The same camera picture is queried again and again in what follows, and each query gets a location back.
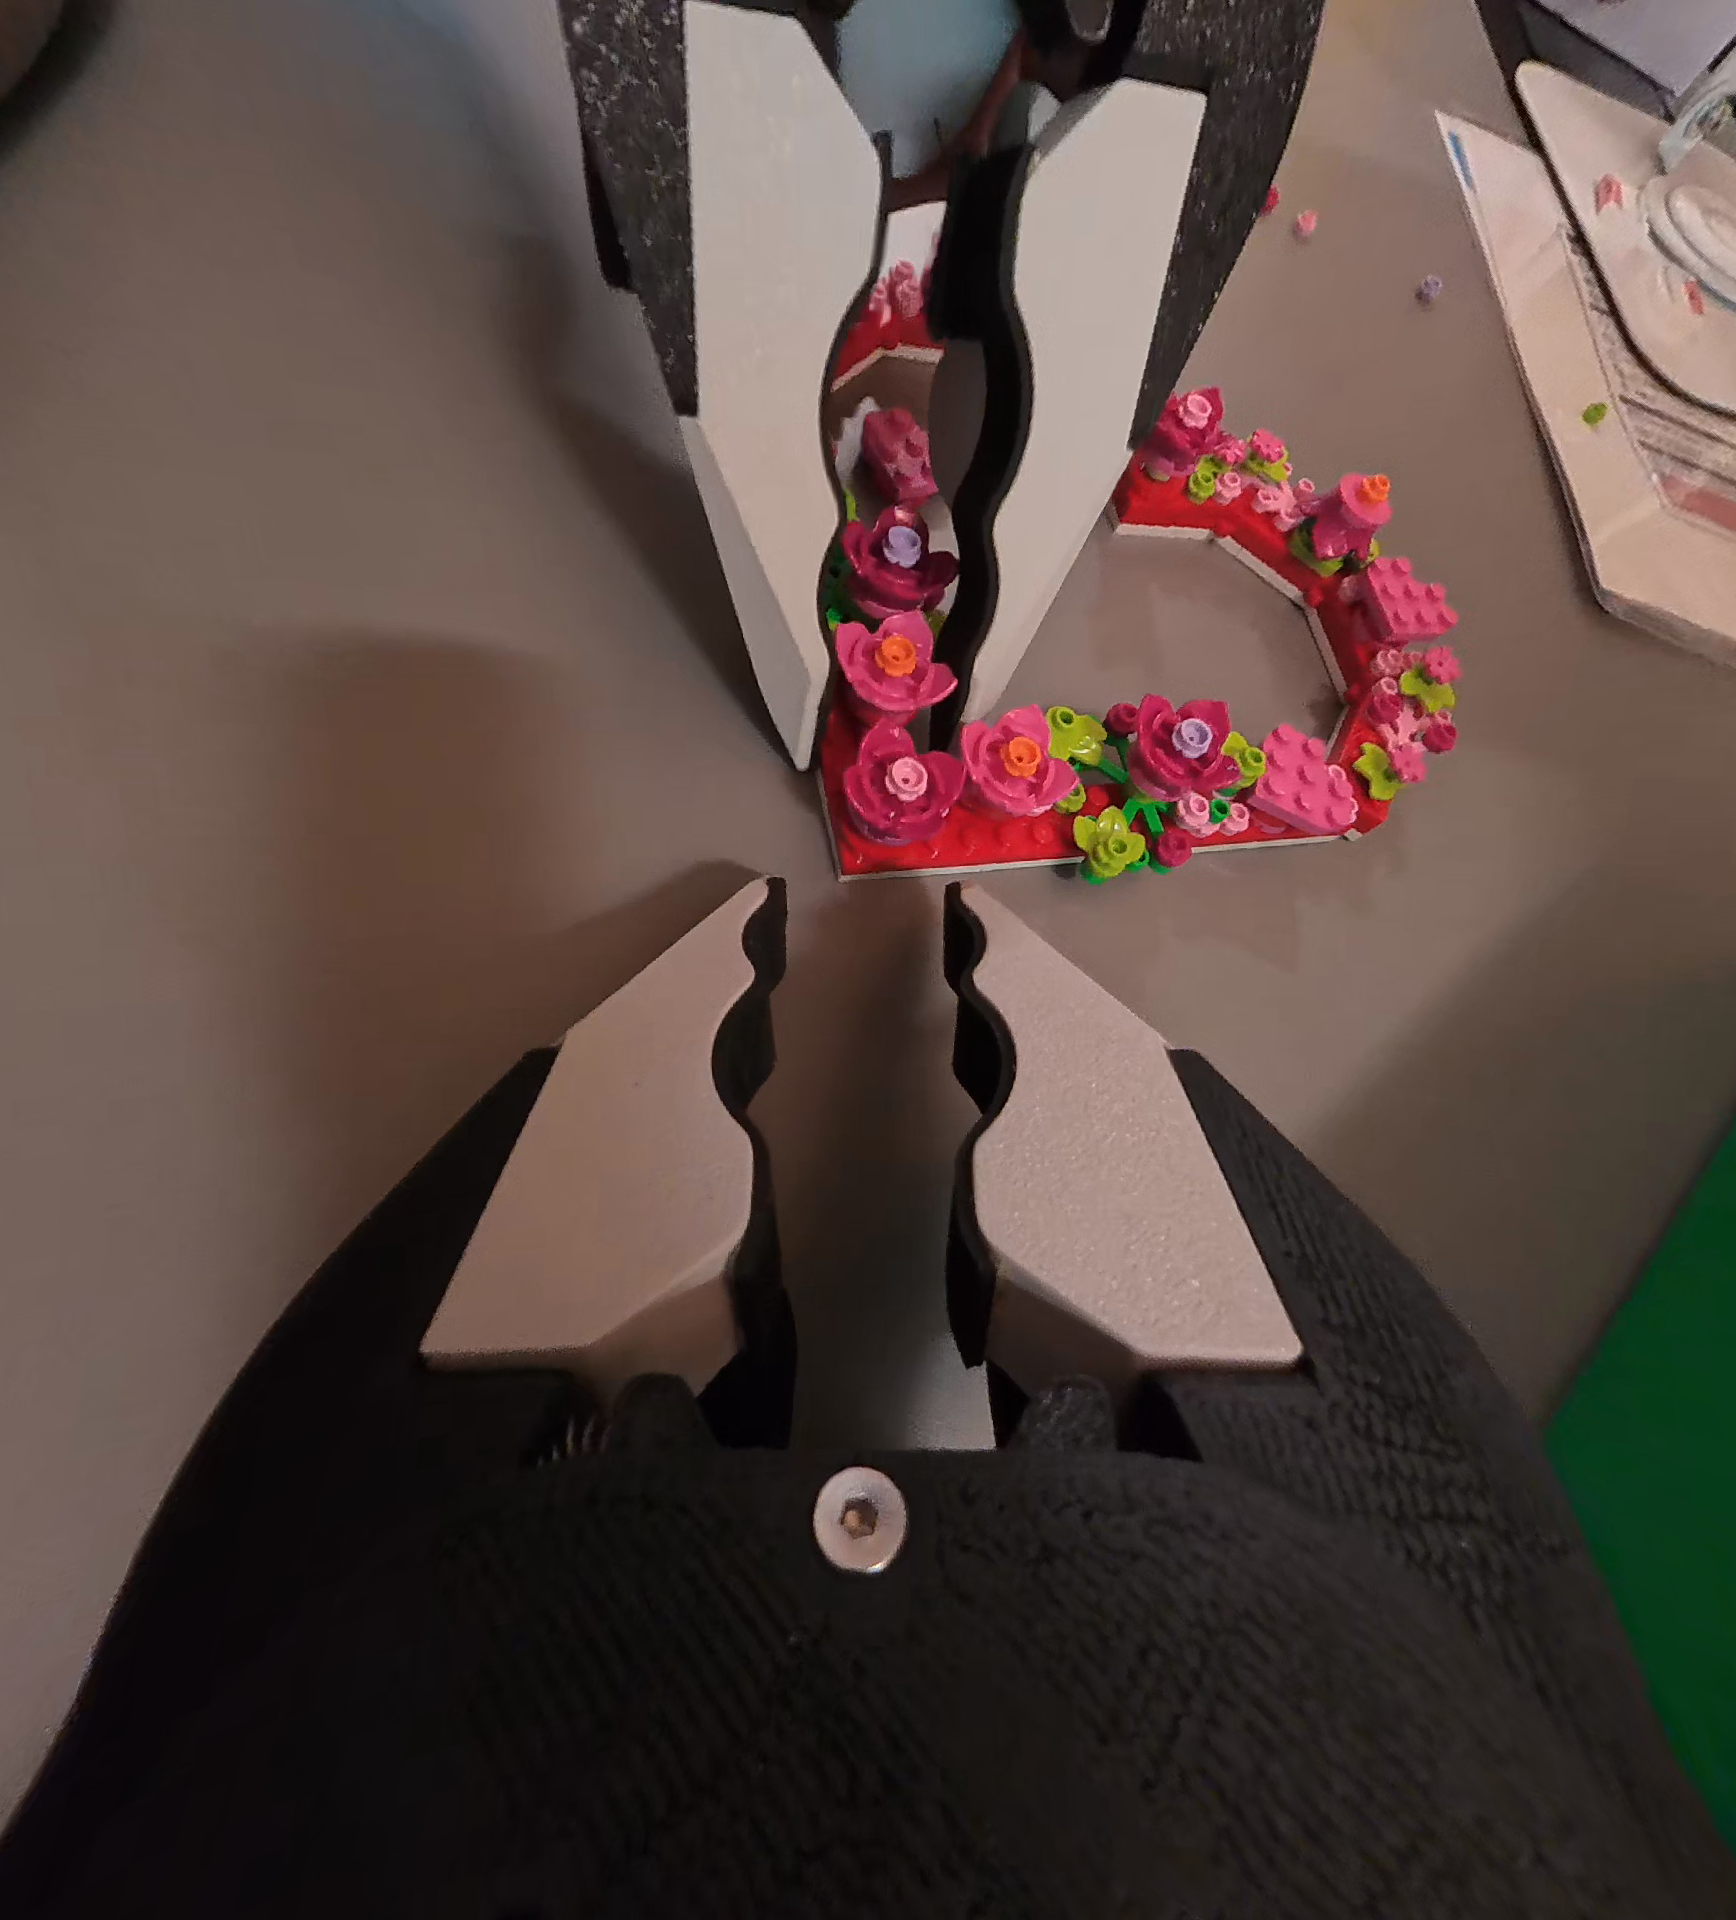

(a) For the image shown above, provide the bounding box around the instruction booklet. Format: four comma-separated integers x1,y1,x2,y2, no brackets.
1433,104,1736,696

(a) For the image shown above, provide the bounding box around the clear plastic bag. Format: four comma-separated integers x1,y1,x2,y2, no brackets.
1511,59,1736,361

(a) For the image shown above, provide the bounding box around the green box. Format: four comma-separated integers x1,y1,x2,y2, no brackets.
1542,974,1736,1920

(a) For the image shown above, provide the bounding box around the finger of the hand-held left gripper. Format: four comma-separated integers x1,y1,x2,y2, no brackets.
679,0,896,774
932,77,1210,722

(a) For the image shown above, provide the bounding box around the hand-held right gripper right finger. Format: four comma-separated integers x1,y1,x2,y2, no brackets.
941,882,1308,1454

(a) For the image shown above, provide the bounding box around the red lego heart flower wreath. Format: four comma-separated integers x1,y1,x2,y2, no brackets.
814,254,1462,890

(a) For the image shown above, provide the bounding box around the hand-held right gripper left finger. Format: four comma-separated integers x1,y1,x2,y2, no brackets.
418,873,800,1451

